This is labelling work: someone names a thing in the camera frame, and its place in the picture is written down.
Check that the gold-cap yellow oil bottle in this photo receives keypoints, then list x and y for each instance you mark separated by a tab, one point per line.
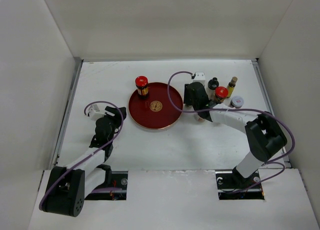
231	86

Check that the red round lacquer tray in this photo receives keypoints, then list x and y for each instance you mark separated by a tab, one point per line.
157	111

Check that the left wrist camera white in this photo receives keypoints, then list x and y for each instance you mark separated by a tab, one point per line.
93	112

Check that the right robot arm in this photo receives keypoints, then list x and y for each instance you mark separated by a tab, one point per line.
264	135

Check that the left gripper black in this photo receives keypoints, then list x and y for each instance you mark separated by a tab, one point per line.
117	118

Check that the large red-lid sauce jar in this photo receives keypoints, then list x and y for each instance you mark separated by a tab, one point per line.
142	85

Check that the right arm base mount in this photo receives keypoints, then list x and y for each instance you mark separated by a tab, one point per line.
233	187

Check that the white-lid pink jar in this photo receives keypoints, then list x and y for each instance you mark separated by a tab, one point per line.
237	102

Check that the black-cap white bottle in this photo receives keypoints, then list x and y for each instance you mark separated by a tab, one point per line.
212	84

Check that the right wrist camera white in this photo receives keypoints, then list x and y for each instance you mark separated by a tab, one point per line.
198	79

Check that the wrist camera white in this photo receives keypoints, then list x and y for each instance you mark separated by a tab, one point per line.
93	112
198	79

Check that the red-lid amber sauce bottle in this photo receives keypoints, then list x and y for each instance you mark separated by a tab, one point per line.
220	94

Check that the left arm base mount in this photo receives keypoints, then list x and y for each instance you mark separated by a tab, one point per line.
114	187

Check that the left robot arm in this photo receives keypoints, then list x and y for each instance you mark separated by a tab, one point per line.
69	185

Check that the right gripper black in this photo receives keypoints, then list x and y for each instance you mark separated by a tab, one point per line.
186	96

